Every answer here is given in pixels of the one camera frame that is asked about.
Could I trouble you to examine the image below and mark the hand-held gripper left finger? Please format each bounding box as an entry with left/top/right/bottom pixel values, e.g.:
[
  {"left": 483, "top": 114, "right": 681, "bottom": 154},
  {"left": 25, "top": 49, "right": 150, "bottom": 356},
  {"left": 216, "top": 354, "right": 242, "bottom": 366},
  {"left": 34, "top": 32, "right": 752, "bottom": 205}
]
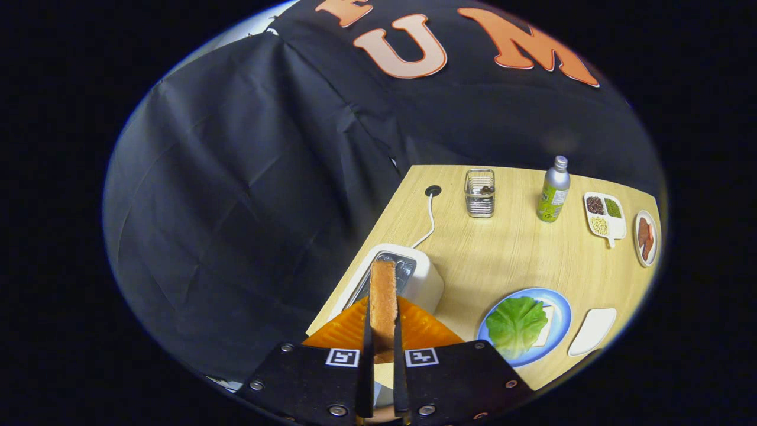
[{"left": 235, "top": 297, "right": 376, "bottom": 424}]

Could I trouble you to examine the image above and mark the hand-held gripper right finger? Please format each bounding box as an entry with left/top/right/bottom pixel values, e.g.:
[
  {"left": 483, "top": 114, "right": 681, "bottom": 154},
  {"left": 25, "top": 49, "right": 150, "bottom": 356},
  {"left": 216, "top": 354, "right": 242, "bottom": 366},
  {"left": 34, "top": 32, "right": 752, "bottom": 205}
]
[{"left": 392, "top": 297, "right": 536, "bottom": 424}]

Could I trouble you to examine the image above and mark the green lettuce leaf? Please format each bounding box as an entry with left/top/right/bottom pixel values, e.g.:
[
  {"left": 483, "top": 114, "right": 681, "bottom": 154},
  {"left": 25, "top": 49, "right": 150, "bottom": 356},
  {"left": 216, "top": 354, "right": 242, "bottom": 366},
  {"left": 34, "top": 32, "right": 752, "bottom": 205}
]
[{"left": 486, "top": 296, "right": 549, "bottom": 360}]

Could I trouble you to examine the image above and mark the toasted bread slice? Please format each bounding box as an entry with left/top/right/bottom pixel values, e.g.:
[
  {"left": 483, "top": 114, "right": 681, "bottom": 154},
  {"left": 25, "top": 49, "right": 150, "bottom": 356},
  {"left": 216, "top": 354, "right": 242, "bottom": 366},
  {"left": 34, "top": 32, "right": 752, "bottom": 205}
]
[{"left": 370, "top": 259, "right": 399, "bottom": 364}]

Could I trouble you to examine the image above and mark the white bread slice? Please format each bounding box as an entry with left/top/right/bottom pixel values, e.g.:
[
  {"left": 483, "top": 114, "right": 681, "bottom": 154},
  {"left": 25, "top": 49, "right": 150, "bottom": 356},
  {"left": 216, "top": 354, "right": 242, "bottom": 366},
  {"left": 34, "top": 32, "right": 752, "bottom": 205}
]
[{"left": 532, "top": 305, "right": 555, "bottom": 348}]

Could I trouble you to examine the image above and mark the cream white toaster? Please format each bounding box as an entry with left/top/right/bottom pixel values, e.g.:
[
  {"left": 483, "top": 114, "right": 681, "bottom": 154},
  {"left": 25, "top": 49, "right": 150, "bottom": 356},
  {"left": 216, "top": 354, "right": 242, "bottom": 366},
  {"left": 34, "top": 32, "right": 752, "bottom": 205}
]
[{"left": 328, "top": 243, "right": 445, "bottom": 409}]

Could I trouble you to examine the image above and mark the blue round plate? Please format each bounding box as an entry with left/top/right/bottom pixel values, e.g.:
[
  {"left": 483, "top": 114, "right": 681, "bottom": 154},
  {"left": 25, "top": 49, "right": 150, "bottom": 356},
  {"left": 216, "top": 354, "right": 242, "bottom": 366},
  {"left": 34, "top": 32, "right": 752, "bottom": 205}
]
[{"left": 477, "top": 288, "right": 572, "bottom": 368}]

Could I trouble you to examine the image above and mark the white square plate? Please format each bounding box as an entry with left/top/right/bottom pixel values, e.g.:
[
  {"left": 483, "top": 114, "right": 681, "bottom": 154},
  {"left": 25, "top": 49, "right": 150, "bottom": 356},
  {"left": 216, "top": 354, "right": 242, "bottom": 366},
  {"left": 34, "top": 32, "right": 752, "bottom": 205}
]
[{"left": 568, "top": 308, "right": 617, "bottom": 357}]

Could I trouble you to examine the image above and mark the black backdrop cloth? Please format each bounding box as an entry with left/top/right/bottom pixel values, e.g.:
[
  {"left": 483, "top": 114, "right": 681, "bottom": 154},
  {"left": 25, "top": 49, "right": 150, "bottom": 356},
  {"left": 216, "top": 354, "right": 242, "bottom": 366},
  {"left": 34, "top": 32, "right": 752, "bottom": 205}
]
[{"left": 102, "top": 0, "right": 666, "bottom": 385}]

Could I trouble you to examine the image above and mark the silver bottle with green label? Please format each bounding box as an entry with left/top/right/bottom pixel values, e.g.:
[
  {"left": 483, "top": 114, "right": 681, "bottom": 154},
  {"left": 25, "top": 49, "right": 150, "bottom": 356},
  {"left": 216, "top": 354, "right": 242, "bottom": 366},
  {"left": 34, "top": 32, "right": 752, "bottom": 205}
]
[{"left": 536, "top": 155, "right": 571, "bottom": 223}]

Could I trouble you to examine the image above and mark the white divided dish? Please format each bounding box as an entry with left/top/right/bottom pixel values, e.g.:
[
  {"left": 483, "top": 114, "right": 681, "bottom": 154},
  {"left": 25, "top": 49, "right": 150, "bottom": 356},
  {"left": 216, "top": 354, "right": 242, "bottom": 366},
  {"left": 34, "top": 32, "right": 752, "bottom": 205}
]
[{"left": 583, "top": 191, "right": 627, "bottom": 249}]

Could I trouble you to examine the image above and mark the white oval plate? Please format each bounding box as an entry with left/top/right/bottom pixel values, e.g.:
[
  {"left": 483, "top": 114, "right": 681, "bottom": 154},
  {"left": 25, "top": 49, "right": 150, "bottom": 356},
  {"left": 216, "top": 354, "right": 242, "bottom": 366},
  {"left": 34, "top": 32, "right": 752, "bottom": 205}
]
[{"left": 633, "top": 210, "right": 659, "bottom": 268}]

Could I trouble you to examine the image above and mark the white toaster cord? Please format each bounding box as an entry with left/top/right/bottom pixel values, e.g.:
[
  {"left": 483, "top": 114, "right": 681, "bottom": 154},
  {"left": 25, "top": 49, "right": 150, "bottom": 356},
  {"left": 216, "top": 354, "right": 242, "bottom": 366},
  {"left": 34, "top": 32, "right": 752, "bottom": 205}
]
[{"left": 411, "top": 193, "right": 437, "bottom": 249}]

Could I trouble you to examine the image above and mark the metal wire basket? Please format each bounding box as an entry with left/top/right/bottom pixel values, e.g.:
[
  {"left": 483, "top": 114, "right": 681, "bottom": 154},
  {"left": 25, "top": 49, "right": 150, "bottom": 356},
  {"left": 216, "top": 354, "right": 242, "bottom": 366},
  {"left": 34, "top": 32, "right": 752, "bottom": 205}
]
[{"left": 464, "top": 169, "right": 496, "bottom": 219}]

